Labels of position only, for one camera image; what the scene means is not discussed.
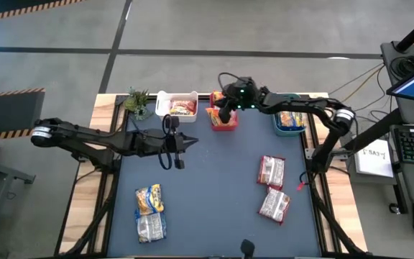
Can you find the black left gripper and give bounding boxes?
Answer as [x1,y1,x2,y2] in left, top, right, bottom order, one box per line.
[131,115,200,170]

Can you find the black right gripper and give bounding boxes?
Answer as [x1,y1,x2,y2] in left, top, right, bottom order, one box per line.
[213,77,265,124]

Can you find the red ramen noodle pack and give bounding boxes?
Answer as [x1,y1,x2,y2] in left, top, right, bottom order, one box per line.
[170,99,197,117]
[257,155,286,191]
[257,186,291,225]

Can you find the blue soy sauce ramen pack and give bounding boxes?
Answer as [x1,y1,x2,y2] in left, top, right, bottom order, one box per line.
[277,110,305,130]
[134,183,165,217]
[134,212,167,244]

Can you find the pink plastic bin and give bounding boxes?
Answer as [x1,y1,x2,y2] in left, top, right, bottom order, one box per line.
[209,91,240,132]

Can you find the white plastic bin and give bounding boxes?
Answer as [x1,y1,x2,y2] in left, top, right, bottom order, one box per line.
[155,89,199,123]

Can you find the green artificial succulent plant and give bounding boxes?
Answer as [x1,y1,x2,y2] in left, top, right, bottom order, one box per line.
[123,86,154,122]

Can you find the teal plastic bin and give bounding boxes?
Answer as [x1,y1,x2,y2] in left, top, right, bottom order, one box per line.
[270,92,305,137]

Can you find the blue-grey table mat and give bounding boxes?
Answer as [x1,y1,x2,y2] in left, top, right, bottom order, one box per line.
[106,99,322,258]

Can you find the black rounded object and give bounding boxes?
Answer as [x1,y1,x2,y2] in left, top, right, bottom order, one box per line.
[240,239,256,259]

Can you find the grey power box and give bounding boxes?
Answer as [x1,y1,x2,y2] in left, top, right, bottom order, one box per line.
[331,147,349,161]

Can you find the black slanted stand pole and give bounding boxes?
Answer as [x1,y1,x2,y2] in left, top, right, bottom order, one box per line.
[346,107,404,153]

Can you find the black hazard-striped ramp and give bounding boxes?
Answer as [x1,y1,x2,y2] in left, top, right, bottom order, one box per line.
[0,88,46,141]

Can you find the black aluminium table frame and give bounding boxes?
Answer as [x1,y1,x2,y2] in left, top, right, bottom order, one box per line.
[54,92,369,259]

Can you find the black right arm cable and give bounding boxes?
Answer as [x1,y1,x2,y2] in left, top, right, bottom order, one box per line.
[216,71,244,91]

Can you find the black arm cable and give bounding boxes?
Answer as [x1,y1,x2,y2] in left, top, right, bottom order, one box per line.
[216,71,244,91]
[156,113,175,171]

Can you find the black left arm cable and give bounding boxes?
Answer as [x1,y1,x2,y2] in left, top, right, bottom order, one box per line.
[156,113,175,171]

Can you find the yellow floor cable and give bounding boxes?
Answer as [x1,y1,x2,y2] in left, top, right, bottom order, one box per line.
[328,63,386,96]

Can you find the coiled black cable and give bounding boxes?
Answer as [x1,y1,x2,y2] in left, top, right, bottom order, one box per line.
[390,55,414,78]

